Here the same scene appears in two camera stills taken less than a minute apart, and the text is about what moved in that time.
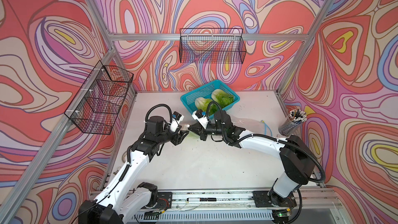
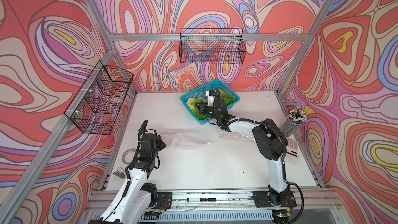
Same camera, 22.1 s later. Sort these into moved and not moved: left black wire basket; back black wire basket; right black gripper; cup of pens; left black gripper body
Moved: left black gripper body; right black gripper
Not moved: cup of pens; back black wire basket; left black wire basket
